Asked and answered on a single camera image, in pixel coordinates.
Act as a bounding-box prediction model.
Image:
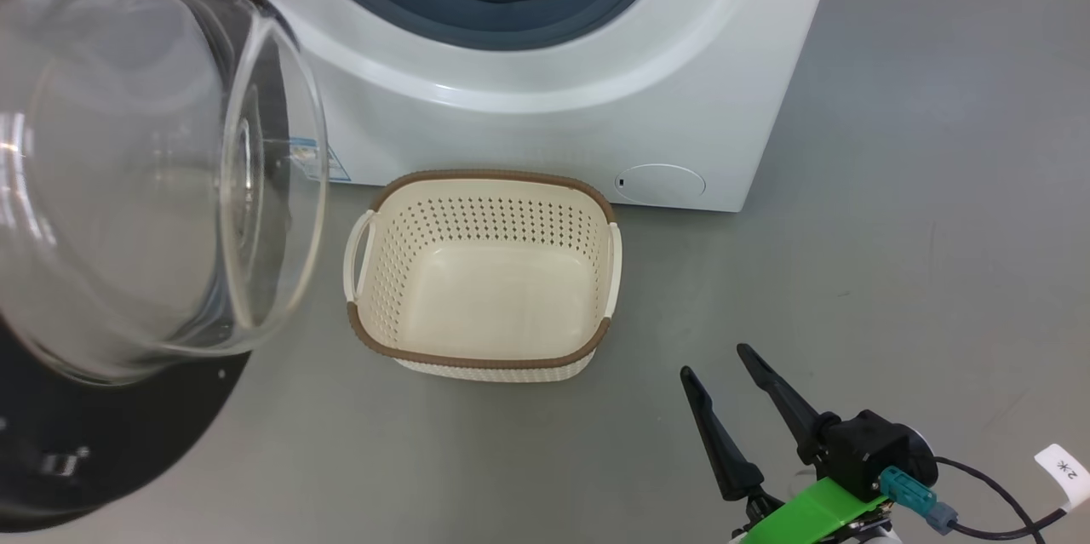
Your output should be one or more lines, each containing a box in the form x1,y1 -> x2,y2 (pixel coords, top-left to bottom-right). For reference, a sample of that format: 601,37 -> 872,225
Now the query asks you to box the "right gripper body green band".
732,409 -> 938,544

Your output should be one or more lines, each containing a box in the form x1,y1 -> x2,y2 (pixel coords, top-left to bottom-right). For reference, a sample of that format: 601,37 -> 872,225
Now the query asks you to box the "blue energy label sticker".
290,140 -> 352,184

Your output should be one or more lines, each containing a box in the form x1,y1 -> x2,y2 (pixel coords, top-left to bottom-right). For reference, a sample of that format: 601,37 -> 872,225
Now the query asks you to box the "cream laundry basket brown rim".
343,169 -> 622,383

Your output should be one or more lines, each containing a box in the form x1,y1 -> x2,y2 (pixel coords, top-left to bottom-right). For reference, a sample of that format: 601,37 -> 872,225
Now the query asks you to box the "white front-load washing machine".
200,0 -> 846,213

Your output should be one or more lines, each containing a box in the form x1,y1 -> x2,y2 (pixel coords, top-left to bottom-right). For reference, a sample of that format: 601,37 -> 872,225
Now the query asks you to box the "black glass washing machine door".
0,0 -> 330,532

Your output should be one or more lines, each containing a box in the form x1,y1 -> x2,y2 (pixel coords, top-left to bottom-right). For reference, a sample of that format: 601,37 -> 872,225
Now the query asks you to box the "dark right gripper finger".
680,365 -> 765,502
737,343 -> 840,467

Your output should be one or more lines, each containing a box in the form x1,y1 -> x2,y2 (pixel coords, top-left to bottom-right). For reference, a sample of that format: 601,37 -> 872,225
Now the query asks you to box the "white cable tag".
1035,444 -> 1090,511

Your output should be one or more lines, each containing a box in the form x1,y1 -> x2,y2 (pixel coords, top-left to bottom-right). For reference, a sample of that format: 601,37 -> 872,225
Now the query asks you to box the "teal cable connector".
879,466 -> 959,535

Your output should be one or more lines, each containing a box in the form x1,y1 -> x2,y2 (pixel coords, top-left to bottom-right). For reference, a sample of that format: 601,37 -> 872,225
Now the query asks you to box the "oval drain filter cover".
615,163 -> 707,204

